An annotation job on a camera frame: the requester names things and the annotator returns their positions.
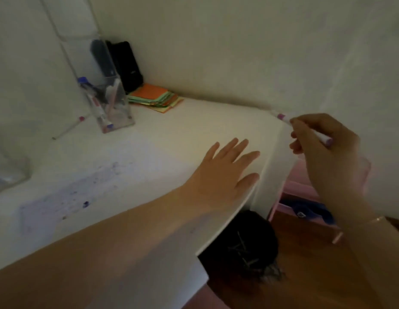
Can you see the person's left hand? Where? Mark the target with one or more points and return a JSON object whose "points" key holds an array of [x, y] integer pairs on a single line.
{"points": [[225, 183]]}

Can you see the person's right hand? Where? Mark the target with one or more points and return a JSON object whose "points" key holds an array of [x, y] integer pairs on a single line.
{"points": [[338, 170]]}

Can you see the white pen magenta band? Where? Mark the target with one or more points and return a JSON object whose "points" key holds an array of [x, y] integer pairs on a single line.
{"points": [[325, 139]]}

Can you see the clear acrylic box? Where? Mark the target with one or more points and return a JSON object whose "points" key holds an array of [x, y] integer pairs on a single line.
{"points": [[122, 119], [6, 176]]}

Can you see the white paper sheet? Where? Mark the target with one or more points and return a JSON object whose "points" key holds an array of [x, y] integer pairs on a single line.
{"points": [[90, 189]]}

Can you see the thick white marker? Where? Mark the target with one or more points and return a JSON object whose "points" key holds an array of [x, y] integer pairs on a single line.
{"points": [[96, 104]]}

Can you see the clear pen black grip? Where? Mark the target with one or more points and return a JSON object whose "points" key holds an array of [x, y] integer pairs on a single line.
{"points": [[101, 93]]}

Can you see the person's left forearm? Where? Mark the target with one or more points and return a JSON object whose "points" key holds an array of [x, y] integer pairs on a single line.
{"points": [[90, 254]]}

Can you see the pink metal cart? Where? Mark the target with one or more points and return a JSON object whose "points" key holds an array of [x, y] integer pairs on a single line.
{"points": [[299, 186]]}

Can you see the blue cloth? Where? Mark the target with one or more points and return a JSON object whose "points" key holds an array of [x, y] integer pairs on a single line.
{"points": [[312, 210]]}

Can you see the black backpack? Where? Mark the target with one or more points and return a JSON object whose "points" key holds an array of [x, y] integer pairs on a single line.
{"points": [[244, 241]]}

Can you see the pink fabric garment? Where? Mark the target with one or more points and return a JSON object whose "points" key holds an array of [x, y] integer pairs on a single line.
{"points": [[206, 300]]}

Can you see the stack of coloured sticky notes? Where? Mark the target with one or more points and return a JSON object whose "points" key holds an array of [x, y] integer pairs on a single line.
{"points": [[148, 91]]}

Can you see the black bag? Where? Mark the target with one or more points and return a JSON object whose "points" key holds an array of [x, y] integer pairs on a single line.
{"points": [[128, 67]]}

